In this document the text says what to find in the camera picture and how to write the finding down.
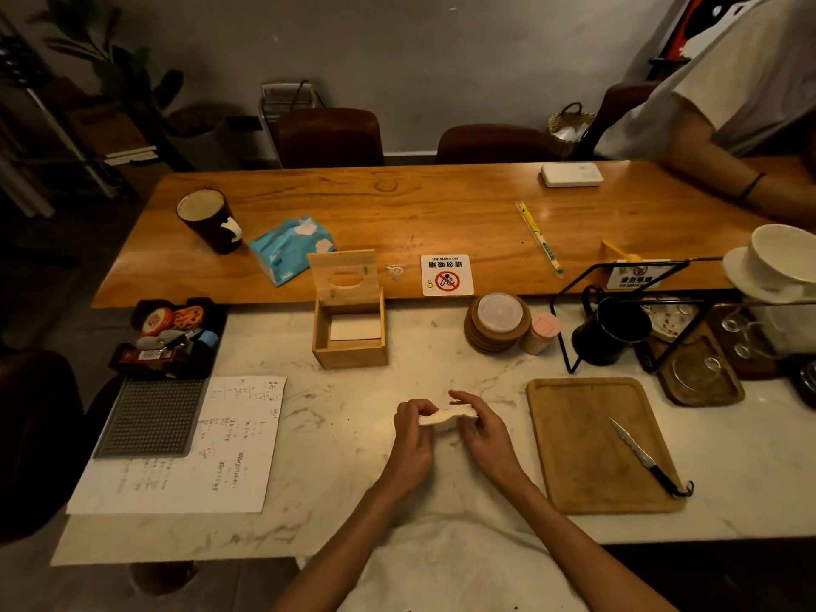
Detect person's left hand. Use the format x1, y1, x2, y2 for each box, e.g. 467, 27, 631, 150
377, 399, 441, 499

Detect person's right hand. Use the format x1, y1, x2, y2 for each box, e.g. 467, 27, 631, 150
449, 389, 531, 499

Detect white napkin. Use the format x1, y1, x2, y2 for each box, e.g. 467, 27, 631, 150
419, 404, 479, 434

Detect person's right forearm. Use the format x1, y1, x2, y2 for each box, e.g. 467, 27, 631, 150
481, 473, 678, 612

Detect person's left forearm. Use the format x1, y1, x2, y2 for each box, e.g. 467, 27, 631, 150
273, 473, 427, 612

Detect stack of wooden coasters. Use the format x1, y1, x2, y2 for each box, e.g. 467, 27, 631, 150
463, 293, 533, 355

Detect wooden tissue box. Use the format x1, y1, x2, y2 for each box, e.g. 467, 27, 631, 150
308, 249, 390, 370

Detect wooden cutting board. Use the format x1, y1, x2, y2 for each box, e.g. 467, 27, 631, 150
526, 377, 688, 516

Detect pink-lidded toothpick holder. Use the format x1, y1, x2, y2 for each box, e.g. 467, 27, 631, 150
520, 312, 562, 357

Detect white round lid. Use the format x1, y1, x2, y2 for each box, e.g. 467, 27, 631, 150
477, 293, 524, 334

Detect white tissues stack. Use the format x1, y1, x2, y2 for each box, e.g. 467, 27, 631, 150
329, 314, 383, 342

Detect person's white shirt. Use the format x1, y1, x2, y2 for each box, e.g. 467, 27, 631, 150
337, 513, 590, 612

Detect white no-smoking sign card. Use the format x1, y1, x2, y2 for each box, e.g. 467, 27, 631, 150
421, 254, 475, 298

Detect black mug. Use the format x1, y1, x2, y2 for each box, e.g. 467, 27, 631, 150
571, 286, 654, 368

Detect paper-wrapped chopsticks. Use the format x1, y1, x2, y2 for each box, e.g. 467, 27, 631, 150
515, 201, 566, 277

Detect handwritten paper sheet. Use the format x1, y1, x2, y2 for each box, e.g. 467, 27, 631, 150
66, 375, 288, 516

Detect sign card in yellow holder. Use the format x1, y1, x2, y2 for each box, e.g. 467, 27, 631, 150
598, 240, 672, 292

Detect blue tissue packet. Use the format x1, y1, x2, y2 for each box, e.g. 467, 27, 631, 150
248, 216, 337, 288

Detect patterned plate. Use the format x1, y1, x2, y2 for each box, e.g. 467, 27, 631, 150
639, 295, 701, 344

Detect small glass cup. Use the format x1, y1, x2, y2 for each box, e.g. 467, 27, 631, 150
670, 354, 724, 393

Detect black tray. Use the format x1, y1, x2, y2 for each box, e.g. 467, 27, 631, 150
108, 297, 229, 381

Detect light wooden tray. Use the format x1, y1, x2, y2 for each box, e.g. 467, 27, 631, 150
636, 323, 746, 408

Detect white flat box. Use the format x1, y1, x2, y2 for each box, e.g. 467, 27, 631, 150
541, 162, 604, 188

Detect grey ribbed mat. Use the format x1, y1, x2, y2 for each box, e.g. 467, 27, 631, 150
93, 377, 210, 459

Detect dark wooden tray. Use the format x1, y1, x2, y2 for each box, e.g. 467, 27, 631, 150
706, 303, 786, 382

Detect red round tin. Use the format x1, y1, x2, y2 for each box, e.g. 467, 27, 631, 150
141, 306, 175, 336

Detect white saucer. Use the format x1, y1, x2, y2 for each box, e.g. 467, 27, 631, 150
722, 246, 816, 306

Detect woven basket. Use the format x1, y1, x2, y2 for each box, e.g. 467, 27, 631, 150
546, 102, 598, 162

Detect glass server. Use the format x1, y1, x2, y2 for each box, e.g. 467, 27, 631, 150
721, 299, 816, 361

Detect white ceramic cup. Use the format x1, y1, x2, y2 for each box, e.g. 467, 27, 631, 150
746, 223, 816, 291

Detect dark padded chair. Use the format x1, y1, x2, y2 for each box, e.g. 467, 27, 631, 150
0, 349, 122, 546

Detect red and black painting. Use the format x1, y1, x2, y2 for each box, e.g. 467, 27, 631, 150
658, 0, 769, 62

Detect metal tripod stand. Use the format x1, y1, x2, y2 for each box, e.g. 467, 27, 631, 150
0, 11, 139, 218

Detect potted plant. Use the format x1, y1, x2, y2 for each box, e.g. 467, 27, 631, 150
28, 0, 238, 173

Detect black wire stand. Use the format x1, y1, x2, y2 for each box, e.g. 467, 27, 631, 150
550, 257, 725, 375

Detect black-handled knife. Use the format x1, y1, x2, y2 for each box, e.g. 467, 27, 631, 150
608, 417, 696, 499

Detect dark mug with white handle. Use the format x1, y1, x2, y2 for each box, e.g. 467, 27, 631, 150
176, 188, 244, 255

